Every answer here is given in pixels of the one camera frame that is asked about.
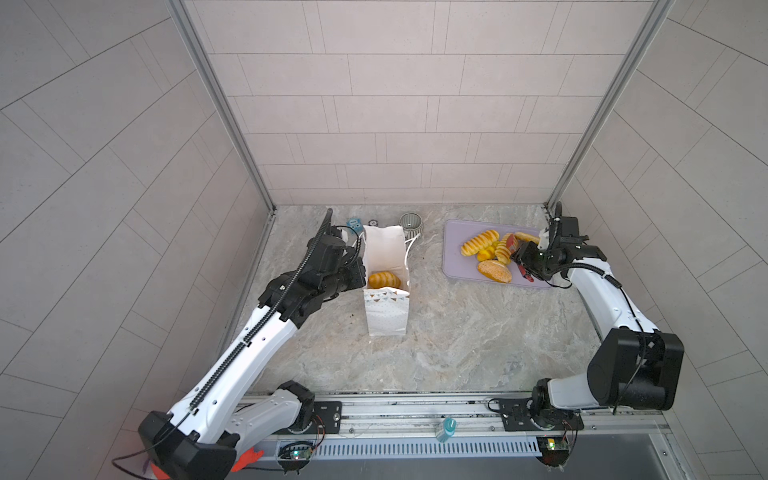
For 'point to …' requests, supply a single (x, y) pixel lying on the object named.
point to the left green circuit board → (295, 451)
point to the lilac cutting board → (462, 268)
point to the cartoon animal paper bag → (387, 308)
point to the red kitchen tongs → (512, 244)
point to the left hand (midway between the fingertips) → (374, 266)
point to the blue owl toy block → (355, 224)
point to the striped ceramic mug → (411, 223)
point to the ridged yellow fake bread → (383, 279)
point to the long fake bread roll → (526, 237)
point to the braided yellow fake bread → (498, 251)
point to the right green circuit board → (553, 443)
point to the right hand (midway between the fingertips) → (515, 255)
